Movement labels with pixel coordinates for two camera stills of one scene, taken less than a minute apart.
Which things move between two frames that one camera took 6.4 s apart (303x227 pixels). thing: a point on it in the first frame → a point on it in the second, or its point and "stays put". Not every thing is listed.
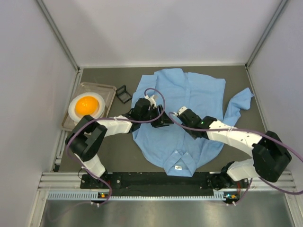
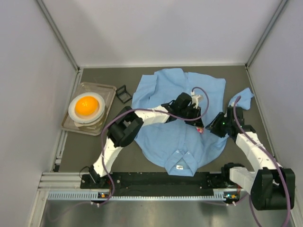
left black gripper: (160, 116) → (195, 116)
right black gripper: (185, 118) → (215, 125)
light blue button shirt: (173, 148) stays put
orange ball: (86, 105) stays put
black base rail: (109, 185) stays put
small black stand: (123, 95) stays put
